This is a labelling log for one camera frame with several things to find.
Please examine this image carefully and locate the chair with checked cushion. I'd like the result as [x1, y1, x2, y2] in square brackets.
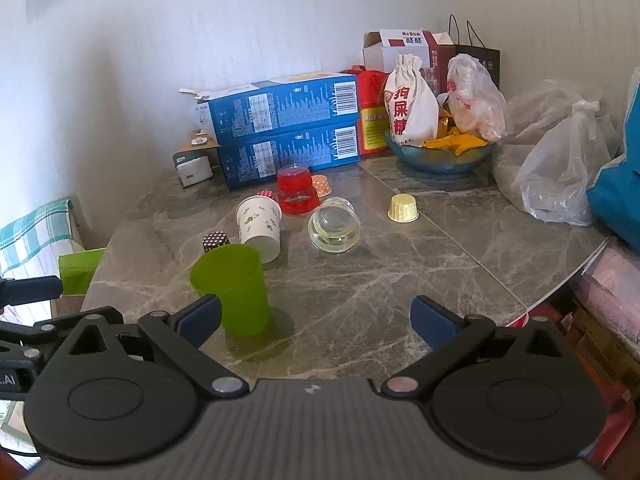
[0, 197, 87, 281]

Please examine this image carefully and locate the clear plastic bag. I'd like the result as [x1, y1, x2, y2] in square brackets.
[492, 100, 621, 227]
[504, 79, 608, 147]

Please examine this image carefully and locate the white plastic bag red print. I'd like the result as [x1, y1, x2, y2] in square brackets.
[440, 53, 508, 142]

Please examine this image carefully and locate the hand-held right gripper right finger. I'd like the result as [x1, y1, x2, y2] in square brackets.
[382, 295, 581, 401]

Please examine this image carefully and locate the green paper bag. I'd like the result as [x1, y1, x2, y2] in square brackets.
[58, 247, 107, 295]

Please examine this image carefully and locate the white and red carton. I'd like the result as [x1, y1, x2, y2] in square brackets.
[362, 28, 432, 73]

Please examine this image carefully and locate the clear glass cup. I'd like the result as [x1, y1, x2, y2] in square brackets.
[306, 197, 362, 255]

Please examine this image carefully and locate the pile of yellow snack packets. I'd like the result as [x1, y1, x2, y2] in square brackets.
[422, 105, 495, 155]

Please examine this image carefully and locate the blue bag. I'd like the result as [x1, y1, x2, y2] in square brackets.
[586, 67, 640, 254]

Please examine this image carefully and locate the pink packet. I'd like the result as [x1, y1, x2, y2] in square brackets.
[575, 239, 640, 342]

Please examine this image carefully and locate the green plastic cup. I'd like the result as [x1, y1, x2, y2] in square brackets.
[189, 245, 272, 337]

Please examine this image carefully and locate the brown cardboard packaging flap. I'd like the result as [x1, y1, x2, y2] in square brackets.
[173, 129, 224, 161]

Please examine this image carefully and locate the blue-green glass bowl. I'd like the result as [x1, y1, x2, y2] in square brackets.
[384, 130, 501, 177]

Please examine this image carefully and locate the red plastic cup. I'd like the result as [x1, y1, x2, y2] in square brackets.
[276, 164, 321, 217]

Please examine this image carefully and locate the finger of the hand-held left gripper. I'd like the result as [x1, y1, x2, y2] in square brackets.
[0, 318, 76, 362]
[0, 275, 64, 307]

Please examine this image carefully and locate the dark red box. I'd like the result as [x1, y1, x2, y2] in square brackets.
[425, 42, 458, 97]

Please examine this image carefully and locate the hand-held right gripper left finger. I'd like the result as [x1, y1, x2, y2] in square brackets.
[47, 294, 249, 401]

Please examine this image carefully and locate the white printed paper cup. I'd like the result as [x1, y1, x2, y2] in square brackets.
[235, 196, 283, 264]

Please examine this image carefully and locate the brown cardboard box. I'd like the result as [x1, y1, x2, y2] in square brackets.
[565, 305, 640, 402]

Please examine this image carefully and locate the dark polka dot baking cup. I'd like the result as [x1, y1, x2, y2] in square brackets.
[202, 230, 231, 255]

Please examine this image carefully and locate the white cloth drawstring bag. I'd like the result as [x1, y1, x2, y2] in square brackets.
[383, 53, 440, 147]

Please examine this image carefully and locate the yellow baking cup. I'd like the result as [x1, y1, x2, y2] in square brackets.
[387, 193, 420, 224]

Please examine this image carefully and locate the black paper bag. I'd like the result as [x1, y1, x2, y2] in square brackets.
[447, 14, 501, 92]

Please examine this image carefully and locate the blue cardboard box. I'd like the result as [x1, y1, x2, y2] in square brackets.
[179, 71, 360, 145]
[216, 112, 362, 192]

